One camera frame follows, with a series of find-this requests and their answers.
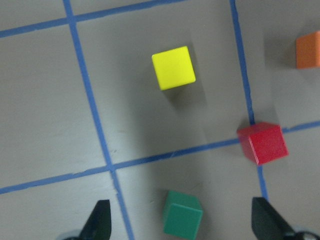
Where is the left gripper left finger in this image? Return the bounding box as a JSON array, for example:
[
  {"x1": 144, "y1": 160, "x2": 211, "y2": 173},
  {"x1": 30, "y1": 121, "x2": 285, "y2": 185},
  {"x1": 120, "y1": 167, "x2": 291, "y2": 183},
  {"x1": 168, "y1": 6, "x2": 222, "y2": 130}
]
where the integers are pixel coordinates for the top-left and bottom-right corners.
[{"x1": 79, "y1": 200, "x2": 112, "y2": 240}]

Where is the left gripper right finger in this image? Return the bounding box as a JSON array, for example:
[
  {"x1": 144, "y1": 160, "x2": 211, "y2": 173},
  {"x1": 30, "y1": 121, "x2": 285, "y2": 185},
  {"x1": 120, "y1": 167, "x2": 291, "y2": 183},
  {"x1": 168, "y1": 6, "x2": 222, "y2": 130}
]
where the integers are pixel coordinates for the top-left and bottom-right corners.
[{"x1": 251, "y1": 197, "x2": 297, "y2": 240}]

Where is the red wooden block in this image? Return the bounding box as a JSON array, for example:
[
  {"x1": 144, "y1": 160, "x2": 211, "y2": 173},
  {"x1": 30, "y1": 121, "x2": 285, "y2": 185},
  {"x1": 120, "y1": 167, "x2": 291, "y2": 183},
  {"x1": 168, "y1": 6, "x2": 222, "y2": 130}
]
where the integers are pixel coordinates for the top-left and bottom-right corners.
[{"x1": 237, "y1": 122, "x2": 289, "y2": 166}]

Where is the green wooden block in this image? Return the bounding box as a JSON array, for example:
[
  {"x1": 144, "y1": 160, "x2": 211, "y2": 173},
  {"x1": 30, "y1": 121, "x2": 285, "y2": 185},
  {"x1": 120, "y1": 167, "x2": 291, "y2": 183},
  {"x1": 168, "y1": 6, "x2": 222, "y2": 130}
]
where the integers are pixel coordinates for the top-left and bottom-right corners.
[{"x1": 163, "y1": 190, "x2": 204, "y2": 240}]

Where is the yellow wooden block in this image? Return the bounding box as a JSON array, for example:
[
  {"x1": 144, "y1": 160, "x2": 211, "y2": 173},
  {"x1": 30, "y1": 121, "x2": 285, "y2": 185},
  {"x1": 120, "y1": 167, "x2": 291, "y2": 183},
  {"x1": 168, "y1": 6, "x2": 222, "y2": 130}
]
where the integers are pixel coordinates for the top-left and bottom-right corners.
[{"x1": 151, "y1": 46, "x2": 196, "y2": 91}]

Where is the orange wooden block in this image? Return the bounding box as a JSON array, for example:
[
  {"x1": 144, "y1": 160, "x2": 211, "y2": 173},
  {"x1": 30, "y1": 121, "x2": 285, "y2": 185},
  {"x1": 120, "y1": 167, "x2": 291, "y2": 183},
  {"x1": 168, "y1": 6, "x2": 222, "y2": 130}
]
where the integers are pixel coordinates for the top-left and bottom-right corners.
[{"x1": 295, "y1": 30, "x2": 320, "y2": 69}]

